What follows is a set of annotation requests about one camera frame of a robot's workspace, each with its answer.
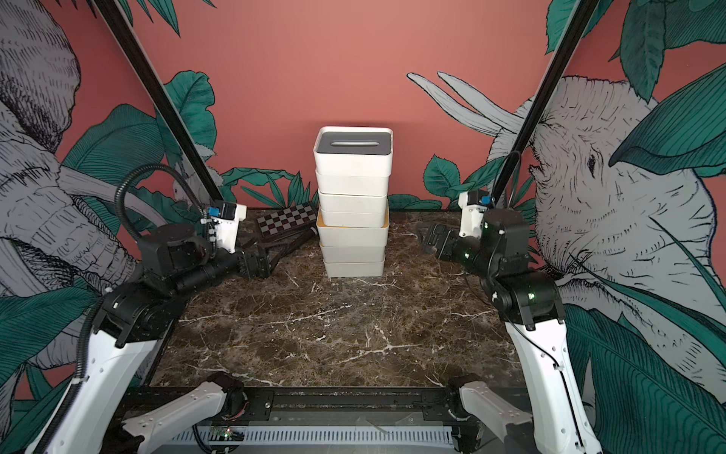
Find small bamboo lid tissue box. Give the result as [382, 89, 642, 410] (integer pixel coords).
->
[316, 171, 389, 197]

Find large bamboo lid tissue box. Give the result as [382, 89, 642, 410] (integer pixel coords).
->
[316, 209, 389, 247]

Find yellow lid tissue box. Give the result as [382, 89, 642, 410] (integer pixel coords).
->
[321, 244, 386, 263]

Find grey lid tissue box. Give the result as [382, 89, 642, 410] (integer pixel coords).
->
[313, 126, 393, 177]
[319, 209, 387, 228]

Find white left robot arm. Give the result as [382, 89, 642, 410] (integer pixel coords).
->
[26, 224, 272, 453]

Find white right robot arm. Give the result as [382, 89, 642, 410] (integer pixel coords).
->
[420, 205, 603, 453]

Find white bottom tissue box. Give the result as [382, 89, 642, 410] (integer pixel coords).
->
[323, 260, 385, 278]

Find folding chess board box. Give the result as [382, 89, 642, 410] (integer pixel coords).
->
[255, 204, 317, 241]

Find white vented strip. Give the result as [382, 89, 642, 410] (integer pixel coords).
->
[199, 426, 455, 448]

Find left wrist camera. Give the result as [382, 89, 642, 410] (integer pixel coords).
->
[202, 201, 247, 253]

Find black corrugated cable hose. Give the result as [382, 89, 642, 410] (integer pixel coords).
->
[112, 163, 208, 242]

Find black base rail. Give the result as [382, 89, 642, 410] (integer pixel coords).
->
[118, 385, 534, 424]

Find black corner frame post right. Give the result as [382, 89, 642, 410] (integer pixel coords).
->
[489, 0, 599, 208]

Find black corner frame post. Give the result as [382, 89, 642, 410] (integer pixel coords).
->
[489, 0, 599, 208]
[93, 0, 224, 201]

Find black corner frame post left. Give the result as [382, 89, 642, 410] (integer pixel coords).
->
[93, 0, 224, 201]

